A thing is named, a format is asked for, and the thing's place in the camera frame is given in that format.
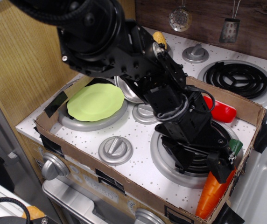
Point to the silver oven door handle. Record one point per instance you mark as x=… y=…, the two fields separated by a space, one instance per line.
x=82 y=206

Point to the hanging silver strainer spoon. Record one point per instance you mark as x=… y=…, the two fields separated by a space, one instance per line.
x=180 y=18

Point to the light green plate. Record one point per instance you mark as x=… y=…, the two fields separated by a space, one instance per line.
x=95 y=102

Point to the yellow toy corn cob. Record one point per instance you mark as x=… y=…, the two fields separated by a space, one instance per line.
x=159 y=38

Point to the grey toy sink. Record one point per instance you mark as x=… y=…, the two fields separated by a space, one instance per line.
x=249 y=199

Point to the silver oven knob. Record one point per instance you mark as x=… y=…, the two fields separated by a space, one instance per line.
x=143 y=216
x=53 y=167

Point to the brown cardboard fence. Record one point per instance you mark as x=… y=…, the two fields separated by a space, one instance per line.
x=137 y=182

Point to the black burner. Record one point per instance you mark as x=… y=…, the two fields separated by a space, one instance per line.
x=166 y=163
x=243 y=78

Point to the back silver stove knob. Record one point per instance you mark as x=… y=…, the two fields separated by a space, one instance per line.
x=195 y=54

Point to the front left silver burner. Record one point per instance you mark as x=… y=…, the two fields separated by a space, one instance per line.
x=69 y=122

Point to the middle silver stove knob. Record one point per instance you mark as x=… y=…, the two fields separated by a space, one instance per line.
x=144 y=114

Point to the silver stove knob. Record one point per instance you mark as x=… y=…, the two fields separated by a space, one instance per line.
x=115 y=150
x=144 y=114
x=195 y=54

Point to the front right black burner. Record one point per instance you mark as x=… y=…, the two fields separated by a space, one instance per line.
x=166 y=163

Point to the silver metal pot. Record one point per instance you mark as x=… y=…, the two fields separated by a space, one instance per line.
x=128 y=93

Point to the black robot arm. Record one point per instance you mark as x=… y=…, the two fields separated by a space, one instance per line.
x=97 y=40

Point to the silver oven front knob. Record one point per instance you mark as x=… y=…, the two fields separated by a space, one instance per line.
x=53 y=167

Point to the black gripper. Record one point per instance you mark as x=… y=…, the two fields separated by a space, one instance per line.
x=190 y=126

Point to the orange toy carrot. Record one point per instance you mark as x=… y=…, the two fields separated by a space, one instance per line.
x=212 y=192

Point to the back right black burner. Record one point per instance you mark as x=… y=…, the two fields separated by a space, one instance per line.
x=243 y=78

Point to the hanging silver grater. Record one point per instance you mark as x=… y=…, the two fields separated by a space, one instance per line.
x=231 y=25

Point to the back left burner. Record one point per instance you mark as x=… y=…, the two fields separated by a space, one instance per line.
x=169 y=50

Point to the front silver stove knob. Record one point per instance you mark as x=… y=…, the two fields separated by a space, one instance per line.
x=115 y=150

